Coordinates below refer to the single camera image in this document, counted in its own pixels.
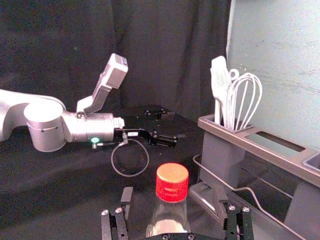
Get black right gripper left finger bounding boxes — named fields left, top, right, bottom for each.
left=100, top=186, right=134, bottom=240

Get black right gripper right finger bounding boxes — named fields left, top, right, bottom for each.
left=211, top=184, right=255, bottom=240

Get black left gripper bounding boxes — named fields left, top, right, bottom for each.
left=113, top=107, right=179, bottom=149

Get clear bottle with red cap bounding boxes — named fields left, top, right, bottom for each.
left=145, top=162, right=191, bottom=239

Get black rack with steel bars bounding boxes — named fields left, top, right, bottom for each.
left=188, top=113, right=320, bottom=240

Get black table cloth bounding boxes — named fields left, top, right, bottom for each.
left=0, top=103, right=296, bottom=240

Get white silicone brush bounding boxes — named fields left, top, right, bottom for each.
left=210, top=55, right=232, bottom=126

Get black backdrop curtain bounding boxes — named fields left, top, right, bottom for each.
left=0, top=0, right=232, bottom=123

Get white whisk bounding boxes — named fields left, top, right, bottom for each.
left=224, top=72, right=264, bottom=132

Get thin dark gripper cable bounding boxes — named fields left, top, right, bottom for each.
left=110, top=138, right=150, bottom=178

